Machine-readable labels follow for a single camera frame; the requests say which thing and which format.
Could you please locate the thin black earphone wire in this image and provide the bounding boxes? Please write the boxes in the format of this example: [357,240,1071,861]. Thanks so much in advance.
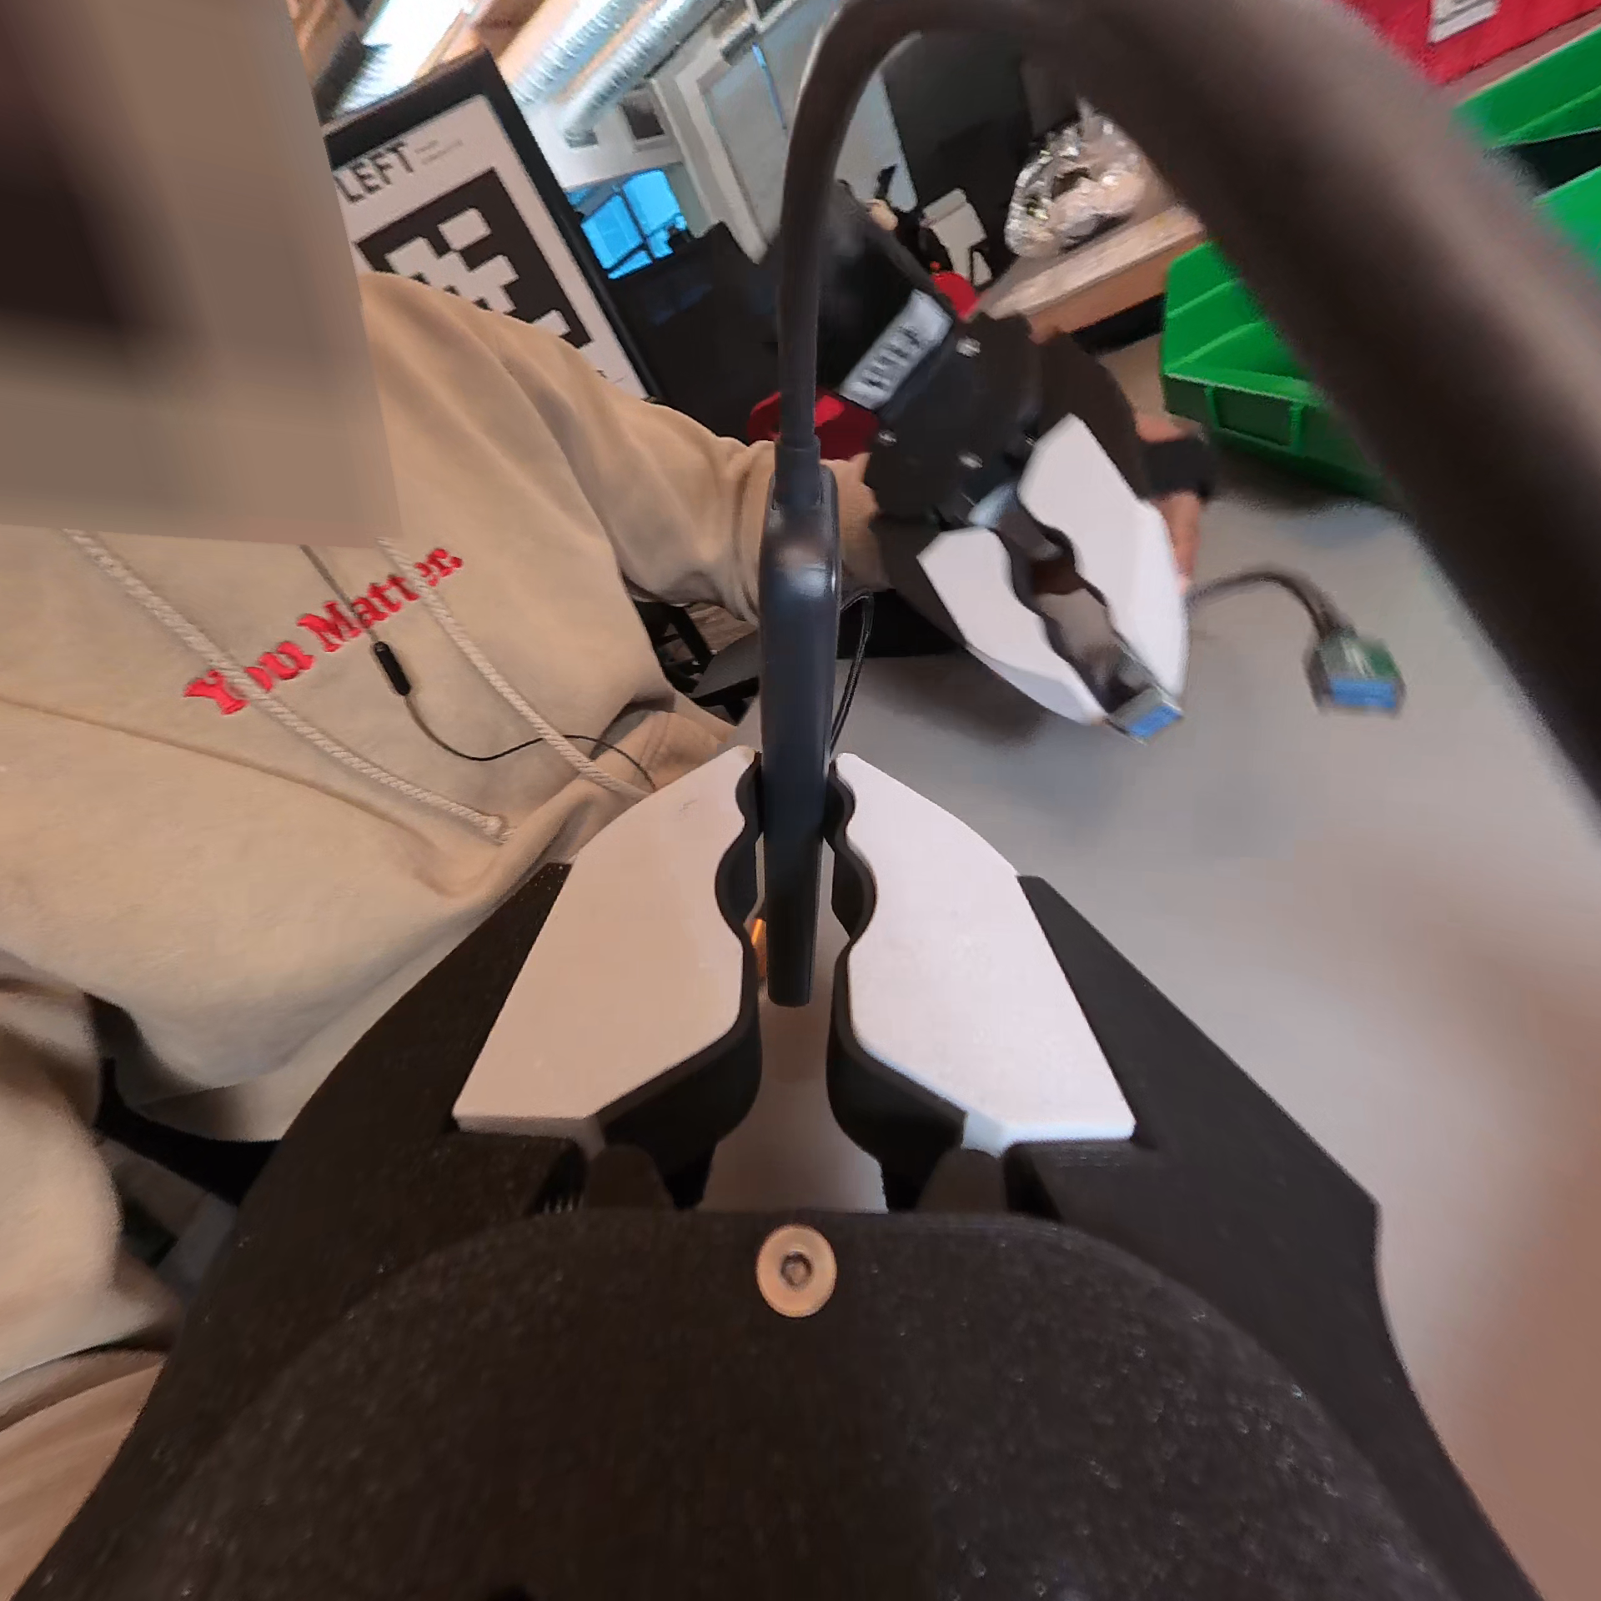
[366,635,659,793]

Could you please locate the crumpled silver foil bundle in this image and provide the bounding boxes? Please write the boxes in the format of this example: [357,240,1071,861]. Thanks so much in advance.
[1003,111,1206,257]

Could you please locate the silver ventilation duct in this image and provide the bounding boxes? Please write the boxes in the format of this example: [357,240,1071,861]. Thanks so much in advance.
[507,0,733,142]

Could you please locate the red plastic storage bin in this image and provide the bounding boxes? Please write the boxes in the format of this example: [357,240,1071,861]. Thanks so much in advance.
[1344,0,1601,88]

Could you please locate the green plastic storage bin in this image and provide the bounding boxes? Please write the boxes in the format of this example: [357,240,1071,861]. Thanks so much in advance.
[1161,238,1383,503]
[1457,25,1601,189]
[1531,162,1601,279]

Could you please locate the person's left forearm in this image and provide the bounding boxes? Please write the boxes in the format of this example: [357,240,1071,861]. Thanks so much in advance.
[376,275,877,627]

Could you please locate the blue lit monitor screen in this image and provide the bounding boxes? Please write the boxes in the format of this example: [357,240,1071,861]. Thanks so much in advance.
[569,166,692,279]

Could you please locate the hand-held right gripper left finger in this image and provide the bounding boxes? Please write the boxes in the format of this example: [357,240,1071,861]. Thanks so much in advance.
[450,746,766,1206]

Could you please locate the red object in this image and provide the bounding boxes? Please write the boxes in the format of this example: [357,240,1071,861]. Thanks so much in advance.
[748,386,867,454]

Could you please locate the wooden table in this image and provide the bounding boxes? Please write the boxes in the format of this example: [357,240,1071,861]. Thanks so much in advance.
[982,207,1212,343]

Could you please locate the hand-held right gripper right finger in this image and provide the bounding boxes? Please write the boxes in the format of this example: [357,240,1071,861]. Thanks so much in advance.
[826,750,1138,1212]

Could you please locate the person's beige hoodie torso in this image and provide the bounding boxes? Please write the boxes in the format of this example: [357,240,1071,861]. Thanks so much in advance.
[0,273,777,1428]

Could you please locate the black cable with orange plugs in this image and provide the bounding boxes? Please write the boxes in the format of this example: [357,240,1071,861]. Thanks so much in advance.
[756,0,1601,1009]

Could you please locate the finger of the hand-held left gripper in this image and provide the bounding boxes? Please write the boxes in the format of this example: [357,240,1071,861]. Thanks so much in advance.
[918,526,1128,730]
[1001,413,1192,701]

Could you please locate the black cable blue usb connectors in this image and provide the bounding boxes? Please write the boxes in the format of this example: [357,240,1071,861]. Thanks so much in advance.
[1101,569,1408,748]

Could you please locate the white board black square marker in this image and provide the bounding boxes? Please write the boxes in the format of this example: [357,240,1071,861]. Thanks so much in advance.
[324,51,659,401]

